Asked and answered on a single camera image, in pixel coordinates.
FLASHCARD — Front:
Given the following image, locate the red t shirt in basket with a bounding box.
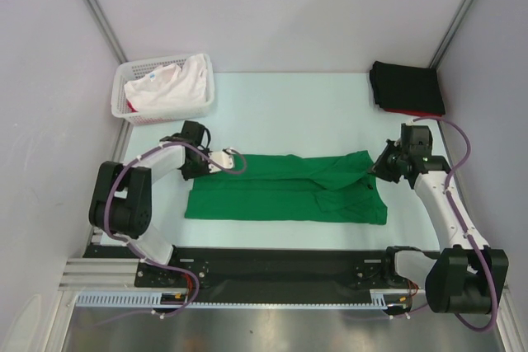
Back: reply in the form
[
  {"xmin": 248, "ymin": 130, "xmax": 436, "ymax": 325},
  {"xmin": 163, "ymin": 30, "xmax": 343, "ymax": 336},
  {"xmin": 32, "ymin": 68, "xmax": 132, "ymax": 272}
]
[{"xmin": 127, "ymin": 101, "xmax": 137, "ymax": 113}]

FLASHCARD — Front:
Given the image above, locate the right aluminium corner post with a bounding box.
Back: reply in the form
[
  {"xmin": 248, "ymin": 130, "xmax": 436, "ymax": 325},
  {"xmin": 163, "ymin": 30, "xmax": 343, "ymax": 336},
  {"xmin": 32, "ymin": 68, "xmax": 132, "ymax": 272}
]
[{"xmin": 428, "ymin": 0, "xmax": 476, "ymax": 69}]

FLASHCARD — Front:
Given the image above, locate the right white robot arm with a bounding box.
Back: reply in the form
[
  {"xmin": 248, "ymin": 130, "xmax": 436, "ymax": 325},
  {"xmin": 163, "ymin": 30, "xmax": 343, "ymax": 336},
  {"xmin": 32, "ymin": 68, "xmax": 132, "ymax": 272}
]
[{"xmin": 370, "ymin": 120, "xmax": 509, "ymax": 317}]

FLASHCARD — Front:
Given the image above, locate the slotted cable duct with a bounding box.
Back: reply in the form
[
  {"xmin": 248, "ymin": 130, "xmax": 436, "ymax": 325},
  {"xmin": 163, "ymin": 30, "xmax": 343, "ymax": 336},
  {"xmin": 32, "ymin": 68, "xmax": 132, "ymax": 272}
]
[
  {"xmin": 370, "ymin": 289, "xmax": 413, "ymax": 315},
  {"xmin": 76, "ymin": 291, "xmax": 188, "ymax": 308}
]

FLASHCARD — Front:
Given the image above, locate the right slotted cable duct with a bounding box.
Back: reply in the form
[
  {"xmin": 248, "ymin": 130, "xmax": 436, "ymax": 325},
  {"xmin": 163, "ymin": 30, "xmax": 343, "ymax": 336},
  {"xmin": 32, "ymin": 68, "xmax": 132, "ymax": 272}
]
[{"xmin": 370, "ymin": 289, "xmax": 413, "ymax": 315}]

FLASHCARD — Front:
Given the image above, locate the aluminium corner post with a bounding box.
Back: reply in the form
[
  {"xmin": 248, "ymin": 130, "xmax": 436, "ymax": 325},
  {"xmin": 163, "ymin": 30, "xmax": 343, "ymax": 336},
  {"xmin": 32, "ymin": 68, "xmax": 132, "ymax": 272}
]
[
  {"xmin": 428, "ymin": 0, "xmax": 476, "ymax": 69},
  {"xmin": 83, "ymin": 0, "xmax": 128, "ymax": 63}
]

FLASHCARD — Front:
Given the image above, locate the black front mat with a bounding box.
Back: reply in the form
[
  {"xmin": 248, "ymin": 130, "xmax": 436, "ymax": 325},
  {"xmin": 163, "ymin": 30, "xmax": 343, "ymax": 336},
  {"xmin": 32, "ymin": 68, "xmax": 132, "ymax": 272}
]
[{"xmin": 82, "ymin": 244, "xmax": 483, "ymax": 306}]

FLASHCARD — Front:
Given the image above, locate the folded red t shirt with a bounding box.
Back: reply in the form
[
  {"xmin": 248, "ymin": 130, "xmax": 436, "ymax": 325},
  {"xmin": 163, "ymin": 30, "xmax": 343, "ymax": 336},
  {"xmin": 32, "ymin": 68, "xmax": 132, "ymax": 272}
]
[{"xmin": 384, "ymin": 109, "xmax": 441, "ymax": 119}]

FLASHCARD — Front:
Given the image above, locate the aluminium front rail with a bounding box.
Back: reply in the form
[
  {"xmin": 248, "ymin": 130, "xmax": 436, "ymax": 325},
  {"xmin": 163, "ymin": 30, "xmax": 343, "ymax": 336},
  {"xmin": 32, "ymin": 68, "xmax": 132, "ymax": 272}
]
[{"xmin": 57, "ymin": 256, "xmax": 511, "ymax": 293}]

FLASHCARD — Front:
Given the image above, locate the left slotted cable duct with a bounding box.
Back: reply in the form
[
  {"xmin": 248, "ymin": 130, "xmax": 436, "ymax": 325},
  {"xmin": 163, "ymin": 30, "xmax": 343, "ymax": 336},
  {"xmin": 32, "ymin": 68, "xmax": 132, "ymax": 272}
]
[{"xmin": 76, "ymin": 291, "xmax": 188, "ymax": 308}]

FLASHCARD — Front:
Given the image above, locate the green t shirt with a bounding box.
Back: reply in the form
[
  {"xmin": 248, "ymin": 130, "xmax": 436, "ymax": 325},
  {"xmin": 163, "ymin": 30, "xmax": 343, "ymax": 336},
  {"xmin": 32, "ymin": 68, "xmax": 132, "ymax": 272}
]
[{"xmin": 185, "ymin": 151, "xmax": 388, "ymax": 226}]

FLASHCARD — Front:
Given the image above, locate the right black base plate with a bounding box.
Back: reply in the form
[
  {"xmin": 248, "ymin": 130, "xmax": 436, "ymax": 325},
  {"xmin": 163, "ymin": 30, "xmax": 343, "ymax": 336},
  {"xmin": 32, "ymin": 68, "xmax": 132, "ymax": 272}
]
[{"xmin": 352, "ymin": 259, "xmax": 423, "ymax": 290}]

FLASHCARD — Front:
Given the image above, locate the white plastic laundry basket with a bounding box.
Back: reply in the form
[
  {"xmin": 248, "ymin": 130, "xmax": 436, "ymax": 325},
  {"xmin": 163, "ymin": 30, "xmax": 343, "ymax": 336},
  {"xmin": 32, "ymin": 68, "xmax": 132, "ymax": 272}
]
[{"xmin": 111, "ymin": 53, "xmax": 215, "ymax": 125}]

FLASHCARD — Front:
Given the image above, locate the white t shirt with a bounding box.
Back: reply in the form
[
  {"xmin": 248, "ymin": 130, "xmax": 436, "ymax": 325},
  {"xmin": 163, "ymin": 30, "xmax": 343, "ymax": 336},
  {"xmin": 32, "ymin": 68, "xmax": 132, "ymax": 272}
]
[{"xmin": 124, "ymin": 54, "xmax": 207, "ymax": 112}]

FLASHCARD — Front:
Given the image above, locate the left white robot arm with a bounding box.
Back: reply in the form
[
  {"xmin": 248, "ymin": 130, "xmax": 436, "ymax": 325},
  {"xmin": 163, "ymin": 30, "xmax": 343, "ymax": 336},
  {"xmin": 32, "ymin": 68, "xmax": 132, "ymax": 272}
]
[{"xmin": 88, "ymin": 120, "xmax": 211, "ymax": 286}]

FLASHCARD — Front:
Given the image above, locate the left aluminium corner post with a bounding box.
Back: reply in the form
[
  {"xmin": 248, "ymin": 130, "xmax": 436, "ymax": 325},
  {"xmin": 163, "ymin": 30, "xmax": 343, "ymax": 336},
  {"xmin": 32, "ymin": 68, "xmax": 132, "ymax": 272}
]
[{"xmin": 83, "ymin": 0, "xmax": 128, "ymax": 63}]

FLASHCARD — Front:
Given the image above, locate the folded black t shirt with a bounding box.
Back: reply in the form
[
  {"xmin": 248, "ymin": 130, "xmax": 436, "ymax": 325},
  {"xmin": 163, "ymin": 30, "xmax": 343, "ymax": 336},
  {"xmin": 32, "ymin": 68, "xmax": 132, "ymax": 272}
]
[{"xmin": 369, "ymin": 61, "xmax": 446, "ymax": 116}]

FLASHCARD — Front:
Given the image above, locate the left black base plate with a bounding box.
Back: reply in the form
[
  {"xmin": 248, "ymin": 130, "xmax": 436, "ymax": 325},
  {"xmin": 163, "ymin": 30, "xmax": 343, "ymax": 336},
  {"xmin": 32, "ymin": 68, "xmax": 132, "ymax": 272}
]
[{"xmin": 134, "ymin": 259, "xmax": 210, "ymax": 289}]

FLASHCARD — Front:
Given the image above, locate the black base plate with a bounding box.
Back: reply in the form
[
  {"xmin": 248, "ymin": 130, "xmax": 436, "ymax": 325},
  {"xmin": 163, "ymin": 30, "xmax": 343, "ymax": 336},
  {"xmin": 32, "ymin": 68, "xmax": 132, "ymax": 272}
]
[
  {"xmin": 352, "ymin": 259, "xmax": 423, "ymax": 290},
  {"xmin": 134, "ymin": 259, "xmax": 210, "ymax": 289}
]

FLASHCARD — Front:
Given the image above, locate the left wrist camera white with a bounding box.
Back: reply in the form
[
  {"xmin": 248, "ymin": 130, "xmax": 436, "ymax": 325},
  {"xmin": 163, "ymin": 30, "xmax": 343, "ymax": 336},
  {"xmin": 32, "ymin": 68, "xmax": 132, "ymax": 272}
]
[{"xmin": 208, "ymin": 148, "xmax": 235, "ymax": 173}]

